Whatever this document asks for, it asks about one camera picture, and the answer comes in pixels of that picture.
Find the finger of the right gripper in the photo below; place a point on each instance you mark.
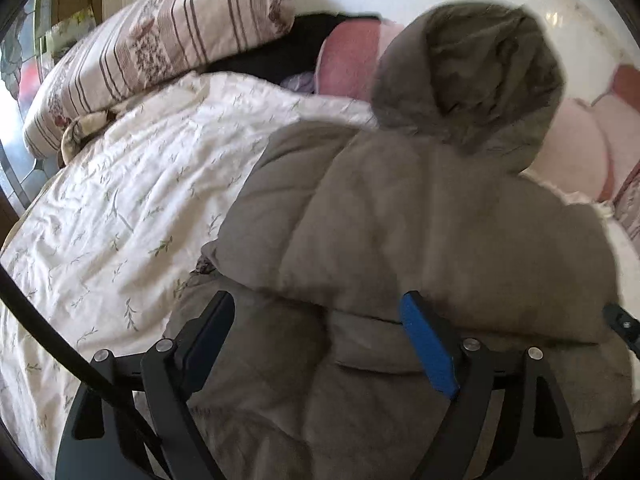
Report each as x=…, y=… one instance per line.
x=624, y=325

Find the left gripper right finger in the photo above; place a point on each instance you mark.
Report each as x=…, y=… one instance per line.
x=535, y=436

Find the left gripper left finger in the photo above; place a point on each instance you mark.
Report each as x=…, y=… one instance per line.
x=152, y=435

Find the olive quilted hooded jacket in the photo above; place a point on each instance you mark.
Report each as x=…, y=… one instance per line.
x=346, y=220

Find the pink padded headboard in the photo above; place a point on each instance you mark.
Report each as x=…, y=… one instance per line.
x=592, y=148

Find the white floral bed quilt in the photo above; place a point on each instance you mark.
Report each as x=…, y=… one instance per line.
x=109, y=254

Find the stained glass window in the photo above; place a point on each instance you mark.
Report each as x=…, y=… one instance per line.
x=22, y=174

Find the striped floral pillow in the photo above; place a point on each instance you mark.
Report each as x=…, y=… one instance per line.
x=140, y=46

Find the black garment behind pillow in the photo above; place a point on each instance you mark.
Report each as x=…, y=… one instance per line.
x=289, y=61

